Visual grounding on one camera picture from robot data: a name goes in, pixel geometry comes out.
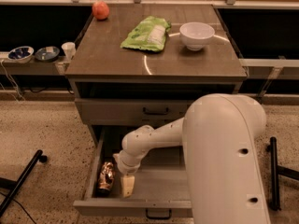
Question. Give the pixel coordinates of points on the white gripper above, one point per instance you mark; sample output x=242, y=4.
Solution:
x=130, y=169

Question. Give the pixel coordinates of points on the grey drawer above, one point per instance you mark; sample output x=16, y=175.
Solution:
x=160, y=191
x=130, y=112

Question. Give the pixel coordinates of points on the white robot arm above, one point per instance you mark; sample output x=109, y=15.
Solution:
x=217, y=134

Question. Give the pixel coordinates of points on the closed grey top drawer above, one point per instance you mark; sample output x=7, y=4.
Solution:
x=130, y=112

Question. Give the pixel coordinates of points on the grey drawer cabinet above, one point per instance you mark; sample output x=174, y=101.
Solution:
x=102, y=69

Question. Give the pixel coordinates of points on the black stand leg left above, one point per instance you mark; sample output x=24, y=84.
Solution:
x=14, y=186

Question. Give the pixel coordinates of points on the black stand leg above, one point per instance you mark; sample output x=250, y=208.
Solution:
x=14, y=186
x=276, y=171

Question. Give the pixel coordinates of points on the white paper cup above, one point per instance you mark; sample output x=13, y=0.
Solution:
x=69, y=49

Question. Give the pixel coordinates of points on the grey side shelf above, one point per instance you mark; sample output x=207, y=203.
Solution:
x=33, y=67

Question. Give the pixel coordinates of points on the black stand leg right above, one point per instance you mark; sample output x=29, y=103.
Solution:
x=276, y=171

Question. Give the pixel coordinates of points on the green chip bag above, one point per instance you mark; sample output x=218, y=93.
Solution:
x=148, y=35

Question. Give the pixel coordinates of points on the blue patterned bowl right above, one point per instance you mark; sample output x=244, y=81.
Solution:
x=47, y=54

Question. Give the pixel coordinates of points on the blue patterned bowl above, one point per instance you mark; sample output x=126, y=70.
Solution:
x=47, y=54
x=21, y=54

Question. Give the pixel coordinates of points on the white bowl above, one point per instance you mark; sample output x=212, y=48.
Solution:
x=196, y=35

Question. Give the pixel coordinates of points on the blue patterned bowl left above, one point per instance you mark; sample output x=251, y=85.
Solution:
x=21, y=54

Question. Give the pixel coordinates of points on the red apple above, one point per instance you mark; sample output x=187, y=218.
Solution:
x=100, y=10

